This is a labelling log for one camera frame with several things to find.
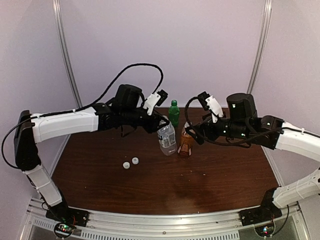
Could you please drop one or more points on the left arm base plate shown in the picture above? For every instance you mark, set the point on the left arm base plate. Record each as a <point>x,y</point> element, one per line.
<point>69,215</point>

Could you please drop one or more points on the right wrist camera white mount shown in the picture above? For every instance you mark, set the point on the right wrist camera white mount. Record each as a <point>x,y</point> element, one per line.
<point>209,103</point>

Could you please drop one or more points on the aluminium frame post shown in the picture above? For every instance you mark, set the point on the aluminium frame post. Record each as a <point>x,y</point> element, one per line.
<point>65,53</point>
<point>263,36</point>

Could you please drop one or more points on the left aluminium frame post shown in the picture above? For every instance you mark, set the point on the left aluminium frame post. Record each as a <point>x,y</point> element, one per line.
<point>65,53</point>

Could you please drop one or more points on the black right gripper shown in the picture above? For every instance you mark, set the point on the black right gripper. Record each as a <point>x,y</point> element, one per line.
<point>207,125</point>

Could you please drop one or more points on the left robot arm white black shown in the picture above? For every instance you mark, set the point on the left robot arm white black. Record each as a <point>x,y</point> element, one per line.
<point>121,110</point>

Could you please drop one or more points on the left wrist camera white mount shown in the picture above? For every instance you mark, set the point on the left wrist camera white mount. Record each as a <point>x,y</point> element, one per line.
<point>155,99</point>

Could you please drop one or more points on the right aluminium frame post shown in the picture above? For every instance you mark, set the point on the right aluminium frame post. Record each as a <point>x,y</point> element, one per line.
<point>263,36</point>

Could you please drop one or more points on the front aluminium rail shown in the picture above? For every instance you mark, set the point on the front aluminium rail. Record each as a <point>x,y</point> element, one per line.
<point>221,225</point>

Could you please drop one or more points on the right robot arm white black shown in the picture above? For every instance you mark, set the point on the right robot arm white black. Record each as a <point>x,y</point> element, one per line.
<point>243,127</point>

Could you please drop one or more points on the orange tea bottle red label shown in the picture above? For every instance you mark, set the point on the orange tea bottle red label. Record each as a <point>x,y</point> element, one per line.
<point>186,142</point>

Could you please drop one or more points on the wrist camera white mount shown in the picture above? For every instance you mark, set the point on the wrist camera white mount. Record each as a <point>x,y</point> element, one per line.
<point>209,103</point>
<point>155,99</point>

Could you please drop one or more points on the white water bottle cap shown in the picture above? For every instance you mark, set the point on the white water bottle cap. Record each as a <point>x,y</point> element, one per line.
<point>135,160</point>

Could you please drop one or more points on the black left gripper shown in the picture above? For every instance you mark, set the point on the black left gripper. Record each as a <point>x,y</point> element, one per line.
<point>152,126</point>

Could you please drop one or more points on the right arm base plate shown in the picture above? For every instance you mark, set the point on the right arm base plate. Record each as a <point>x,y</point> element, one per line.
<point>260,214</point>

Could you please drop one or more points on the clear water bottle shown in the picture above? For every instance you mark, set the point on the clear water bottle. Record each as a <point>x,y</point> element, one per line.
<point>167,139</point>

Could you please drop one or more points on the green plastic bottle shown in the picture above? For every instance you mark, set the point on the green plastic bottle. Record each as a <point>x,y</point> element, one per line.
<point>174,113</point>

